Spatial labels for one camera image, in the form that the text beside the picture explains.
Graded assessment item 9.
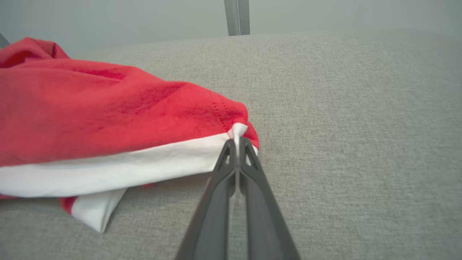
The red Bulls basketball jersey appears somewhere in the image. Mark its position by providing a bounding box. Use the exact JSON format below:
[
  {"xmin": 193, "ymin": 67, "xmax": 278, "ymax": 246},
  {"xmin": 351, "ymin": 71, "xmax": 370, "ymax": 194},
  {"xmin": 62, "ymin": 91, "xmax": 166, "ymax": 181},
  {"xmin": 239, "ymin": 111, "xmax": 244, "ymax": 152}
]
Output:
[{"xmin": 0, "ymin": 37, "xmax": 260, "ymax": 233}]

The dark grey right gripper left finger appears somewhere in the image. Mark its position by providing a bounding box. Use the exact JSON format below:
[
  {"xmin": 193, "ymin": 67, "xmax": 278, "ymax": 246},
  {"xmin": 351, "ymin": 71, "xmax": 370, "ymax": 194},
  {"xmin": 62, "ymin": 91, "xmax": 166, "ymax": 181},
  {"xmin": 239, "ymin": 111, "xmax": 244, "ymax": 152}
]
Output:
[{"xmin": 175, "ymin": 139, "xmax": 238, "ymax": 260}]

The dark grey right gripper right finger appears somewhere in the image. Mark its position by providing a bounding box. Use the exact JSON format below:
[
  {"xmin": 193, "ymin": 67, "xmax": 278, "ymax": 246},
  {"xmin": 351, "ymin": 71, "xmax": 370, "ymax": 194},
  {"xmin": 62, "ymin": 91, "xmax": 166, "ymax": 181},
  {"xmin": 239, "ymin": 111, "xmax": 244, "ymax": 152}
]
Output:
[{"xmin": 239, "ymin": 137, "xmax": 301, "ymax": 260}]

